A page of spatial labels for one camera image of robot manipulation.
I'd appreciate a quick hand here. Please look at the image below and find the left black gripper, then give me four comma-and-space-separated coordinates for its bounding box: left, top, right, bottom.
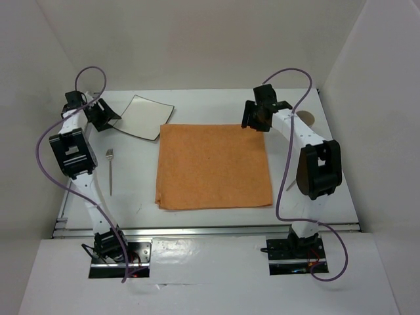
88, 99, 121, 133

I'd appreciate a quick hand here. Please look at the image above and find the square white plate black rim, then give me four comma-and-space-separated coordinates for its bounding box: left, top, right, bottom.
112, 95, 175, 141

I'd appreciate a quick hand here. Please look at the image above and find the silver fork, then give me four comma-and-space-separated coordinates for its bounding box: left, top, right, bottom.
106, 148, 114, 196

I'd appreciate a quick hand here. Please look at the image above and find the beige cylindrical cup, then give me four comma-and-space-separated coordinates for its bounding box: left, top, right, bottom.
296, 110, 315, 127

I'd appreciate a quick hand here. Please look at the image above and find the orange cloth napkin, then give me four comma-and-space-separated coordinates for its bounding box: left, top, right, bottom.
155, 124, 273, 211

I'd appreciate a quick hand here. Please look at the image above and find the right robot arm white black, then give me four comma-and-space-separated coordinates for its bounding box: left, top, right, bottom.
241, 84, 343, 257

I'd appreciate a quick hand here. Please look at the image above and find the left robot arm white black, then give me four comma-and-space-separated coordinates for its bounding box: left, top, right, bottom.
49, 91, 130, 263

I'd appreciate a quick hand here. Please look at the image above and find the aluminium table frame rail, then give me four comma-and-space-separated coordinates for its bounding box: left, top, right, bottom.
52, 88, 362, 239

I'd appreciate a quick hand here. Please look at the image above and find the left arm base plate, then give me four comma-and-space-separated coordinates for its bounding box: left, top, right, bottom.
83, 239, 152, 279

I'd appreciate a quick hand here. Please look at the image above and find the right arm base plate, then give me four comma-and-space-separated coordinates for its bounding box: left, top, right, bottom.
260, 238, 329, 276

